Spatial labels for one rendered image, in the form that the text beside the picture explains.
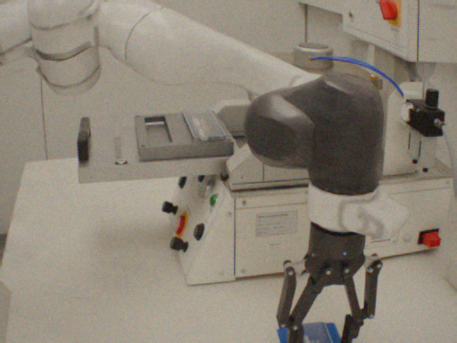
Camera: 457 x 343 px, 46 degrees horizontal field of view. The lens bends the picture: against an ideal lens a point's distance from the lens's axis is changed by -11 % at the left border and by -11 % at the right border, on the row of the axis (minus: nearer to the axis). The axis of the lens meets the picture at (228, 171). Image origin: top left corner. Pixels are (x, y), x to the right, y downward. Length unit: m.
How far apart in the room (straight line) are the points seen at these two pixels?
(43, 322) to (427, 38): 0.85
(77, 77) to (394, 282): 0.68
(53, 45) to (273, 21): 1.83
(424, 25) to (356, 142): 0.44
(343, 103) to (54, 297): 0.64
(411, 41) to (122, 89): 1.72
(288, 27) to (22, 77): 1.21
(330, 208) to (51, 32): 0.47
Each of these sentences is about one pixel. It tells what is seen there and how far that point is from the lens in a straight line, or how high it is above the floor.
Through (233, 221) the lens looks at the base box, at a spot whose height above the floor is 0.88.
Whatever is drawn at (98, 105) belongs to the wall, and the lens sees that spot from 2.57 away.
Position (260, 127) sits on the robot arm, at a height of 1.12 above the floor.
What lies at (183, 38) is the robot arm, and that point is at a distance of 0.82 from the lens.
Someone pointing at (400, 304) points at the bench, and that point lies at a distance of 1.05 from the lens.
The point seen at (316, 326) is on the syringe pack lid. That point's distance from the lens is 0.93.
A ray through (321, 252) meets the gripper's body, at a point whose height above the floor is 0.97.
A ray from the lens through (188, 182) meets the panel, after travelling 1.25.
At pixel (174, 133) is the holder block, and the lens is 1.08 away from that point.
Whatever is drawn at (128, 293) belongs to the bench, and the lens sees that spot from 1.06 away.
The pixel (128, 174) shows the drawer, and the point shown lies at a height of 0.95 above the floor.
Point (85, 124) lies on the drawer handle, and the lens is 1.13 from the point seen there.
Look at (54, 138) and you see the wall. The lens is 2.61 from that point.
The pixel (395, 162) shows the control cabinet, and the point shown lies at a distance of 1.10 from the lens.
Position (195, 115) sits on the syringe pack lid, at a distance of 1.16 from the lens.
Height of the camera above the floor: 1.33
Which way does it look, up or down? 22 degrees down
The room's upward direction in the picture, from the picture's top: straight up
